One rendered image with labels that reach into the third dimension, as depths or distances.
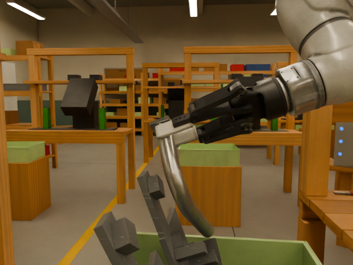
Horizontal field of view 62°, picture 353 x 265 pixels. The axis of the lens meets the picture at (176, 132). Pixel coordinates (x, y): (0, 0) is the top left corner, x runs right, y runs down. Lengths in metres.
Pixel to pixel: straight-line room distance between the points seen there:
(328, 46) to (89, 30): 11.47
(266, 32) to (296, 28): 10.79
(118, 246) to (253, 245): 0.44
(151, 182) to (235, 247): 0.30
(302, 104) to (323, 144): 0.83
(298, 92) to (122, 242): 0.36
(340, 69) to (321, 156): 0.85
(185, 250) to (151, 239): 0.19
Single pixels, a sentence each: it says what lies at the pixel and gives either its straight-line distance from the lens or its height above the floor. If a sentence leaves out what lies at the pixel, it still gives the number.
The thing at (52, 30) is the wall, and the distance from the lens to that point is 12.43.
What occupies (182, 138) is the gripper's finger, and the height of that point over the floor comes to 1.21.
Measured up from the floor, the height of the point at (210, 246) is 0.95.
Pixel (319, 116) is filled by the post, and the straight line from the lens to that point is 1.34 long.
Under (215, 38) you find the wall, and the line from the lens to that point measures 11.14.
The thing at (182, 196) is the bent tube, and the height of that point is 1.12.
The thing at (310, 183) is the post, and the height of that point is 0.93.
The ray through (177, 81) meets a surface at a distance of 7.92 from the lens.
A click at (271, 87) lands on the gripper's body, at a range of 0.53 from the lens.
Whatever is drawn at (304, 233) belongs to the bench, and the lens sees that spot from 1.44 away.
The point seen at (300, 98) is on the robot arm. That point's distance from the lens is 0.53.
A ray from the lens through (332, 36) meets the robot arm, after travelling 0.59.
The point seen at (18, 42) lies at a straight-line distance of 5.82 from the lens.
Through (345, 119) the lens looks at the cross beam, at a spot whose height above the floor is 1.20.
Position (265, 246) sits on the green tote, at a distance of 0.76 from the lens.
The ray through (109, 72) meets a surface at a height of 2.28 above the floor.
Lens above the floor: 1.28
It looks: 6 degrees down
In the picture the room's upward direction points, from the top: straight up
